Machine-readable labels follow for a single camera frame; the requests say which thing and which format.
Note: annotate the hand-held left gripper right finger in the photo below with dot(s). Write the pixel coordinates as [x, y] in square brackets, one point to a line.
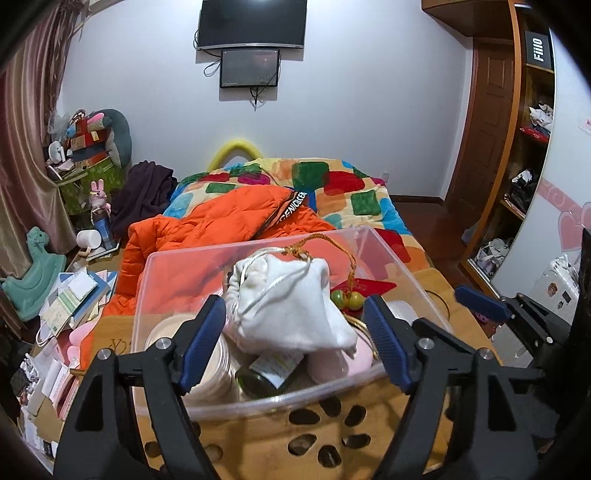
[388, 341]

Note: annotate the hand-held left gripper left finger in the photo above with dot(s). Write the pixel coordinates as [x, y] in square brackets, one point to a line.
[203, 344]

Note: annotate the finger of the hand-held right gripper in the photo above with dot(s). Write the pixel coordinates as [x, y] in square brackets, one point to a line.
[521, 374]
[482, 304]

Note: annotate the round plastic tub purple label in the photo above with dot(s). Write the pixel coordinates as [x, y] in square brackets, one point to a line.
[171, 332]

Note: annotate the clear plastic storage box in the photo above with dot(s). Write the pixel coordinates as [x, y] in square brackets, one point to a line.
[175, 272]

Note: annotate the wooden desktop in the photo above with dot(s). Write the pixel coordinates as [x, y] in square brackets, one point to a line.
[258, 436]

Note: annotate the pink plush pouch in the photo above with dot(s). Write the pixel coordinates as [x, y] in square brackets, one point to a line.
[341, 362]

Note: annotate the green bead ornament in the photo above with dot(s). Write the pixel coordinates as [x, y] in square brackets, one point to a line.
[348, 299]

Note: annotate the green glass bottle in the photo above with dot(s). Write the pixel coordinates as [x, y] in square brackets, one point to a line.
[258, 378]

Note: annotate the white appliance with stickers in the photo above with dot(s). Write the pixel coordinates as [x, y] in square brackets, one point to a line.
[554, 286]

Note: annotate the orange puffer jacket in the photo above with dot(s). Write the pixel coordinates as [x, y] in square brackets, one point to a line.
[184, 230]

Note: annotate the black and white bag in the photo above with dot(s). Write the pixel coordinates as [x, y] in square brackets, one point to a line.
[522, 187]

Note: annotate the pile of books and papers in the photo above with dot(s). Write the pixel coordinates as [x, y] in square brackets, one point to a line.
[74, 300]

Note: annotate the white panel with pink hearts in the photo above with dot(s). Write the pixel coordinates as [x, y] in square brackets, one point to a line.
[563, 184]

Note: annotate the white mug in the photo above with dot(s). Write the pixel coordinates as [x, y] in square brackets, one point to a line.
[88, 240]

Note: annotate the white paper boxes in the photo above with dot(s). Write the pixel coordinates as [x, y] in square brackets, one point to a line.
[53, 383]

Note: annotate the colourful patchwork quilt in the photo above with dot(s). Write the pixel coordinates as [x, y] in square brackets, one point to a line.
[351, 184]

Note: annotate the dark purple blanket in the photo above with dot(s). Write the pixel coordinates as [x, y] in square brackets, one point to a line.
[141, 194]

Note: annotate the brown wooden door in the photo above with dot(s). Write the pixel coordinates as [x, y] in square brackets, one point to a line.
[485, 134]

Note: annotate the pink bunny toy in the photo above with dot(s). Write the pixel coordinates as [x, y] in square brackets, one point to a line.
[99, 201]

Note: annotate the red cloth on shelf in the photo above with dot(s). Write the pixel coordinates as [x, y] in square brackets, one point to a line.
[535, 134]

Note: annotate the green rocking horse toy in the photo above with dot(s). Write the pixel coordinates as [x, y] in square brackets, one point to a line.
[37, 277]

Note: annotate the brown patterned wallet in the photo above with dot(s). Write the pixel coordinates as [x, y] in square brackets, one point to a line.
[19, 381]

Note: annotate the green gift box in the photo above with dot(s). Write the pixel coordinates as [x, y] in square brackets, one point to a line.
[87, 189]

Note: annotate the white bag on shelf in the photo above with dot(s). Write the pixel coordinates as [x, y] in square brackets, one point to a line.
[541, 116]

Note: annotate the yellow foam arch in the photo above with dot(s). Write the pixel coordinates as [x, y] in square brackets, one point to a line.
[233, 147]

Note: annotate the wooden shelf unit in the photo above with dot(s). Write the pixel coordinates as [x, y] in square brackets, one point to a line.
[517, 92]

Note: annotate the grey cushion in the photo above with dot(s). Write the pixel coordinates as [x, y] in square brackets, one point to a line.
[121, 134]

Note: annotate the patchwork fabric bag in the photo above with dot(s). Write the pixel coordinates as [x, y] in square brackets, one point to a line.
[87, 134]

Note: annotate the small white desk fan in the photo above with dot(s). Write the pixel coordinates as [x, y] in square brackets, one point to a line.
[57, 152]

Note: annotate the black box with white lettering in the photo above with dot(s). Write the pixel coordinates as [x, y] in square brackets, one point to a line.
[539, 51]

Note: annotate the pink brown curtain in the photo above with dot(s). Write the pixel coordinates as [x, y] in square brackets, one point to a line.
[27, 138]

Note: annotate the small black wall monitor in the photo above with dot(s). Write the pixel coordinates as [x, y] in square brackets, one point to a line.
[249, 68]

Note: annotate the wall-mounted black television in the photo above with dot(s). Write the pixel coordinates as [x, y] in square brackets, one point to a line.
[251, 23]

